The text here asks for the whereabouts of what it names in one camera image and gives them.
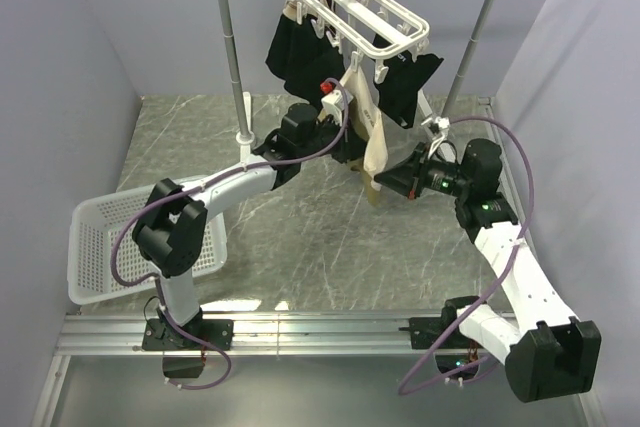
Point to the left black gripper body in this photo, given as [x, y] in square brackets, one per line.
[325, 137]

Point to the white plastic laundry basket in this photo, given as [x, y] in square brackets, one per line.
[95, 226]

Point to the aluminium mounting rail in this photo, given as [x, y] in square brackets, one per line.
[281, 333]

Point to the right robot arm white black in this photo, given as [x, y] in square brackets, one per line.
[547, 351]

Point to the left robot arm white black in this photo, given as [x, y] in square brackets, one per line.
[170, 232]

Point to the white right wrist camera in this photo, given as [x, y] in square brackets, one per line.
[439, 128]

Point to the black hanging garments left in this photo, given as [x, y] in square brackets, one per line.
[302, 60]

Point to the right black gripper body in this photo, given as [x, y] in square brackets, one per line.
[436, 176]

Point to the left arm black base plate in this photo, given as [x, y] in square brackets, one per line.
[161, 336]

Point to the black hanging garment right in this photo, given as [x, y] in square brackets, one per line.
[398, 93]

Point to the tan underwear with cream waistband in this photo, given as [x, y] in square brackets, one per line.
[366, 119]

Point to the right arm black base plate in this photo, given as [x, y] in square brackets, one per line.
[424, 331]

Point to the white clip hanger frame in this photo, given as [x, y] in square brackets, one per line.
[376, 29]

